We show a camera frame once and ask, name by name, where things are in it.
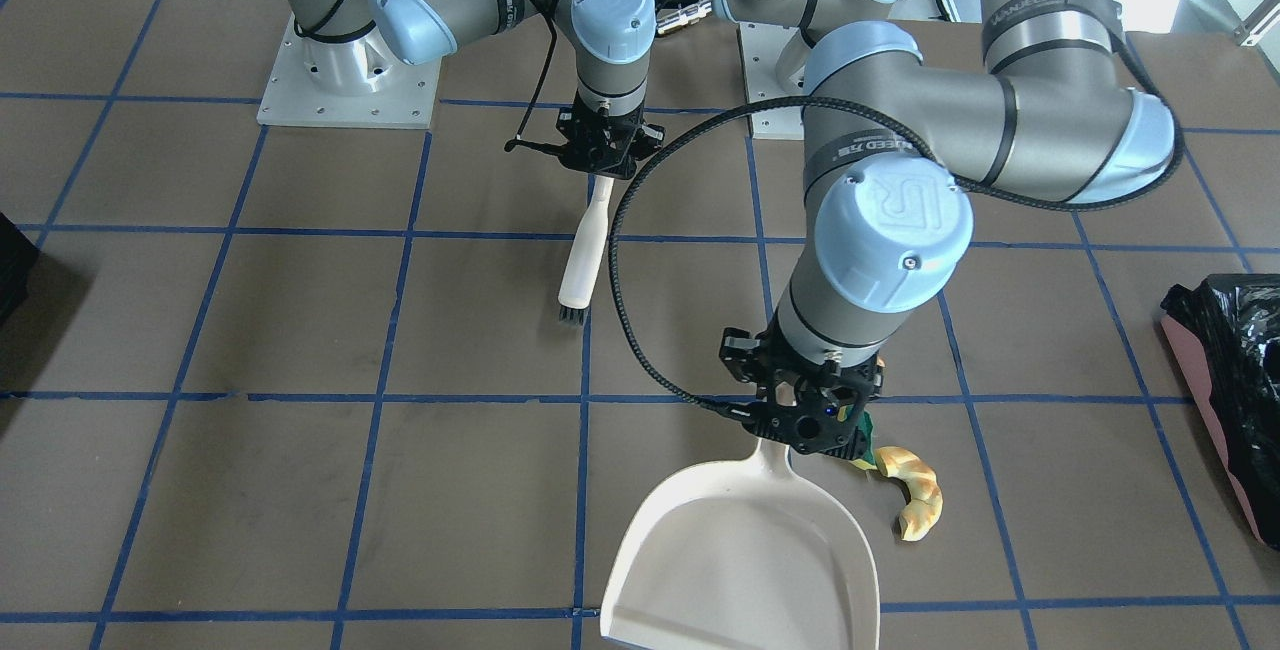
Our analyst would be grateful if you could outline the bin with black bag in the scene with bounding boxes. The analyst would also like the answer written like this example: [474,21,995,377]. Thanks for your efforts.
[1160,273,1279,549]

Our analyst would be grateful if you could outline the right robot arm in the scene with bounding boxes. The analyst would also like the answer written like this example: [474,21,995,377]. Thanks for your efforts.
[278,0,666,180]

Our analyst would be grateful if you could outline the beige hand brush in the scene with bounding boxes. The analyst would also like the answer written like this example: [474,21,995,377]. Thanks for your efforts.
[557,177,614,328]

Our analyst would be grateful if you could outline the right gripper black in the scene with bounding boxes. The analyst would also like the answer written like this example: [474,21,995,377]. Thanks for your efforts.
[556,99,666,180]

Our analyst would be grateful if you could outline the green yellow sponge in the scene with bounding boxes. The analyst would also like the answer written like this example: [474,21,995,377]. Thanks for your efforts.
[849,409,878,471]

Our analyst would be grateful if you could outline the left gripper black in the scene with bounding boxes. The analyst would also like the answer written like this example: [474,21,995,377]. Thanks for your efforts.
[719,326,884,461]

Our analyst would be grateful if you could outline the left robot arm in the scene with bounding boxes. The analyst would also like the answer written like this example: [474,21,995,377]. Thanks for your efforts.
[713,0,1179,457]

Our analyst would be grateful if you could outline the toy croissant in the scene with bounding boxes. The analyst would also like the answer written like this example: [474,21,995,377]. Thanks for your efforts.
[874,447,945,543]

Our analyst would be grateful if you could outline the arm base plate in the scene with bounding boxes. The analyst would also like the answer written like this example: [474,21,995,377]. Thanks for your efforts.
[739,24,810,141]
[257,18,440,131]

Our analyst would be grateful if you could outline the beige plastic dustpan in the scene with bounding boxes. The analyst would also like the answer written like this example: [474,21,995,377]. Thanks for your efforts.
[599,440,881,649]

